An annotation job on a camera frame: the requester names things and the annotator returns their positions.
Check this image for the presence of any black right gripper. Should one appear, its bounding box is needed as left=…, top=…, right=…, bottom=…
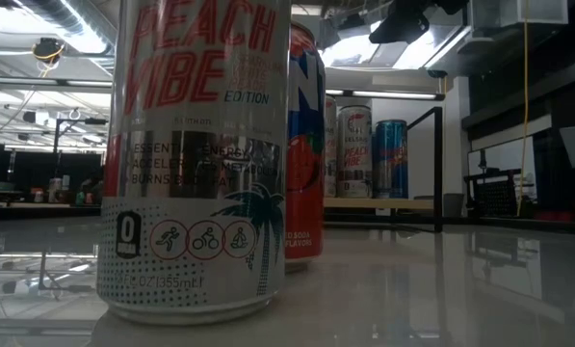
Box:
left=368, top=0, right=471, bottom=45

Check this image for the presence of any Celsius can with black lid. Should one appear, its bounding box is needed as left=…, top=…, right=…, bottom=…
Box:
left=336, top=104, right=375, bottom=200

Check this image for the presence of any blue silver Red Bull can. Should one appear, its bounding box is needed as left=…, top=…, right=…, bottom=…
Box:
left=372, top=119, right=409, bottom=200

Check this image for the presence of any Celsius Tropical Vibe can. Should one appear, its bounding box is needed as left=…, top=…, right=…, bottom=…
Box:
left=323, top=94, right=339, bottom=198

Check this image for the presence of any red Fanta strawberry can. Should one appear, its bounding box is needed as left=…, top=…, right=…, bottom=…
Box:
left=284, top=21, right=327, bottom=274

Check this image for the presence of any Celsius Peach Vibe can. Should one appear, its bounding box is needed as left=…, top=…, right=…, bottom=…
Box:
left=95, top=0, right=292, bottom=325

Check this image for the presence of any ceiling light tube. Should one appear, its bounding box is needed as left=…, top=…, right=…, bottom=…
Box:
left=0, top=75, right=60, bottom=89
left=65, top=78, right=114, bottom=91
left=325, top=88, right=446, bottom=102

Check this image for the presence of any grey plastic bin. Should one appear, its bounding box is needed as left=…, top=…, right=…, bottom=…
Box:
left=443, top=192, right=467, bottom=219

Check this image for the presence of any red flat object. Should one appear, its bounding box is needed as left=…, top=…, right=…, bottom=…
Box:
left=532, top=210, right=575, bottom=223

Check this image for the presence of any cluttered background workbench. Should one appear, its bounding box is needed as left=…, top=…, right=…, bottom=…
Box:
left=0, top=175, right=103, bottom=209

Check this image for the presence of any black partition screen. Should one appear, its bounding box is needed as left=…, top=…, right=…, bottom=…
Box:
left=0, top=143, right=104, bottom=194

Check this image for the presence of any black metal shelf frame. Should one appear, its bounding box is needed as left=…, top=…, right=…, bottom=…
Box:
left=405, top=105, right=445, bottom=234

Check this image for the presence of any yellow hanging extension cable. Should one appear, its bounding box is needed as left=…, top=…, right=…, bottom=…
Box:
left=515, top=0, right=532, bottom=218

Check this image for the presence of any black wire mesh cart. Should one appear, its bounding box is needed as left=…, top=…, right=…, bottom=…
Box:
left=462, top=166, right=538, bottom=219

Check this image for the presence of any silver corrugated ventilation duct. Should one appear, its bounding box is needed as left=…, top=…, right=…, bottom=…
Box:
left=19, top=0, right=119, bottom=57

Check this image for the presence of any black ceiling cable reel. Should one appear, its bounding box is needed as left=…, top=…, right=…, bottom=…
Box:
left=31, top=37, right=66, bottom=65

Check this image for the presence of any black background rig frame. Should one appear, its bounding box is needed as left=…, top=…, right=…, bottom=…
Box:
left=50, top=117, right=110, bottom=155

